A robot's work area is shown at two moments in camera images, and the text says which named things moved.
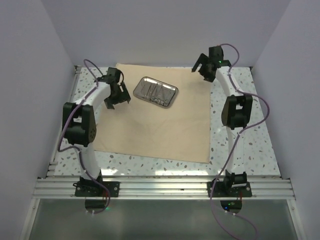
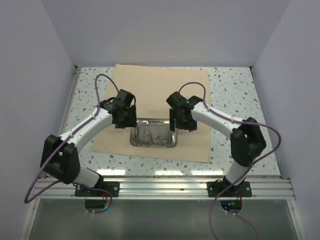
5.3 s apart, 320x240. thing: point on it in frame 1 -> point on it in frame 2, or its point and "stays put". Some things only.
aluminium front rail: x=162 y=188 stays put
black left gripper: x=123 y=96 -> x=131 y=122
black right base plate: x=229 y=189 stays put
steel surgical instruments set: x=155 y=93 -> x=150 y=134
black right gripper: x=202 y=59 -> x=191 y=125
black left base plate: x=90 y=189 stays put
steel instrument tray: x=156 y=92 -> x=153 y=133
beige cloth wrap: x=144 y=127 stays put
